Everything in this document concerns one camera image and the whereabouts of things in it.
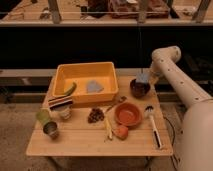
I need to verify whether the blue sponge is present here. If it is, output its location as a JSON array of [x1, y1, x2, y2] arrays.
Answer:
[[136, 72, 149, 83]]

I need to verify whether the grey blue cloth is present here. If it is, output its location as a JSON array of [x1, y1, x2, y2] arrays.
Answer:
[[86, 80, 104, 93]]

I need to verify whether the metal cup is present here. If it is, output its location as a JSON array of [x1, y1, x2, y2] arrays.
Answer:
[[43, 121, 59, 139]]

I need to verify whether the dark purple bowl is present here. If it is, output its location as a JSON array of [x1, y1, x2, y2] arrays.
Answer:
[[130, 79, 150, 98]]

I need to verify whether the wooden spoon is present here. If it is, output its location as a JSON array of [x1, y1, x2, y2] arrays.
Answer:
[[104, 96, 127, 113]]

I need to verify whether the yellow plastic bin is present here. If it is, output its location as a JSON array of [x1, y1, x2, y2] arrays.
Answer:
[[52, 62, 118, 104]]

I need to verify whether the bunch of purple grapes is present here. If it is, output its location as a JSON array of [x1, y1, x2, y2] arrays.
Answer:
[[88, 108, 104, 123]]

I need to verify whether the white cup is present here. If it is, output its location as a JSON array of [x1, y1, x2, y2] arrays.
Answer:
[[59, 107, 71, 120]]

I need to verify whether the orange bowl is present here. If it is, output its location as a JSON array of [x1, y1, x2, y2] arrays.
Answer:
[[114, 102, 142, 127]]

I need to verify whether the orange toy fruit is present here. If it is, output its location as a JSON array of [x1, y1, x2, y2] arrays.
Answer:
[[114, 125, 128, 140]]

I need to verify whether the black floor cable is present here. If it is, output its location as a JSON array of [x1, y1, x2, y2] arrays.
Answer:
[[163, 115, 183, 171]]

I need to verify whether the green cup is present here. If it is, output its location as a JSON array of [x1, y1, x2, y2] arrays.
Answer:
[[36, 109, 51, 126]]

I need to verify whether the wooden table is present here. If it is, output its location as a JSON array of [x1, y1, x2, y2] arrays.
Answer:
[[26, 76, 173, 157]]

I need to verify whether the white dish brush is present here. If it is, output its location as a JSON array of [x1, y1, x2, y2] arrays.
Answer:
[[145, 106, 162, 149]]

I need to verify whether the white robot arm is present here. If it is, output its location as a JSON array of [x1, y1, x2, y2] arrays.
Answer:
[[149, 46, 213, 171]]

